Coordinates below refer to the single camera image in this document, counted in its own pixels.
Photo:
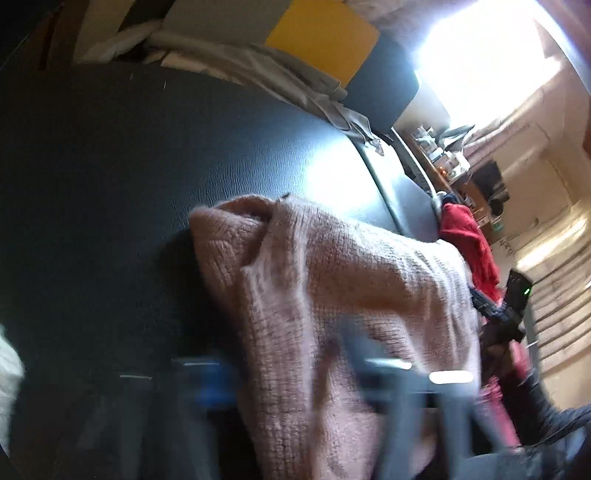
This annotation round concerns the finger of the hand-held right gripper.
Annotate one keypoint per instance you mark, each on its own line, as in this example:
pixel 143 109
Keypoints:
pixel 485 304

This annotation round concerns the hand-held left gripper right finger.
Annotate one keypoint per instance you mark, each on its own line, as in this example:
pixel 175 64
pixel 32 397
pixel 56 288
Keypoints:
pixel 392 369

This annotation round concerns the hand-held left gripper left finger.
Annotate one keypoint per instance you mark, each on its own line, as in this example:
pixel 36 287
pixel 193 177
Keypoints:
pixel 212 385

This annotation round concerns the red sweater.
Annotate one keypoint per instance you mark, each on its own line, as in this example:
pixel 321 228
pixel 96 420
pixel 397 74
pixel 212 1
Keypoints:
pixel 466 240

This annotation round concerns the person's right forearm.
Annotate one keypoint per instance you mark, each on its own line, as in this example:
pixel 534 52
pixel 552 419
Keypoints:
pixel 554 415

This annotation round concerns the striped beige curtain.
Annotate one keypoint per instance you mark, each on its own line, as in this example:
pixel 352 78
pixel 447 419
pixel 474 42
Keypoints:
pixel 563 300

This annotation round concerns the black monitor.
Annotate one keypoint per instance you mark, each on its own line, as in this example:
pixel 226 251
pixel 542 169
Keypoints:
pixel 487 177

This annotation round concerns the wooden desk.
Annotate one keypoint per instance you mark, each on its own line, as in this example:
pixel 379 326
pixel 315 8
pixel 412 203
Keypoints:
pixel 443 182

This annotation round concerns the clear jar with oranges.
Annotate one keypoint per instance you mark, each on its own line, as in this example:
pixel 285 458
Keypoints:
pixel 444 167

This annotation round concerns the white cloth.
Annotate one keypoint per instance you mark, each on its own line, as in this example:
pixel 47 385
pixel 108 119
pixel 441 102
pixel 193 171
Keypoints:
pixel 9 369

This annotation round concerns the pink patterned curtain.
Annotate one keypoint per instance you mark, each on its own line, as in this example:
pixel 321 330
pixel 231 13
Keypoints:
pixel 397 11

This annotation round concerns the grey garment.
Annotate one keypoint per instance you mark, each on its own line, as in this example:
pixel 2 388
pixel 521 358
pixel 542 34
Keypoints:
pixel 277 69

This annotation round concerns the grey yellow blue sofa backrest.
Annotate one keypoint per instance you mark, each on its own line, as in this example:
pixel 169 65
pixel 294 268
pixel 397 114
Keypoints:
pixel 318 32

